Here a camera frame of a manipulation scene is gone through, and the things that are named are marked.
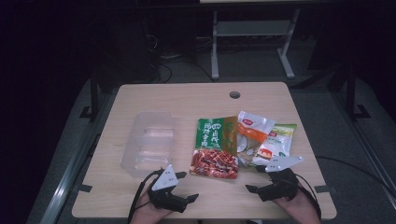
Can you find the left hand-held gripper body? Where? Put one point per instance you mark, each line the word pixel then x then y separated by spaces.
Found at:
pixel 166 182

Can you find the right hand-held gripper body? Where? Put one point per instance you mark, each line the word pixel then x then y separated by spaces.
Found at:
pixel 280 186

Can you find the clear plastic container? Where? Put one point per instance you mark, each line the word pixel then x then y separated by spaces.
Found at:
pixel 149 146

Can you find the white orange snack packet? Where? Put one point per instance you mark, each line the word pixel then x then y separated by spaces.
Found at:
pixel 253 129

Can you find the green red snack packet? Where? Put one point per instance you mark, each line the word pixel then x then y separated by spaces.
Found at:
pixel 214 140

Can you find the person's right hand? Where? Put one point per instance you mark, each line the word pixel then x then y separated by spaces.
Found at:
pixel 300 208

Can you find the person's left hand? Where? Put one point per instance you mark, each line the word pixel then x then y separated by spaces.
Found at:
pixel 144 213

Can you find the white green snack packet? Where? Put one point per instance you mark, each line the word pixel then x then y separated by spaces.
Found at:
pixel 280 140

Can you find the black table edge clip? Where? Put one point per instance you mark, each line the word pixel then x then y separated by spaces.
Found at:
pixel 321 189
pixel 84 188

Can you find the grey table grommet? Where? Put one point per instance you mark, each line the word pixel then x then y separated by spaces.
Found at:
pixel 234 94

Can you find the black metal stand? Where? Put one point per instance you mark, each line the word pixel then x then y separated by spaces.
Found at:
pixel 94 96
pixel 351 93

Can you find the silver floor rail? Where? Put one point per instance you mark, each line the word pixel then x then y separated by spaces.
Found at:
pixel 67 183

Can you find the white metal desk frame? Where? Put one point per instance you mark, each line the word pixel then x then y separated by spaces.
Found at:
pixel 249 28

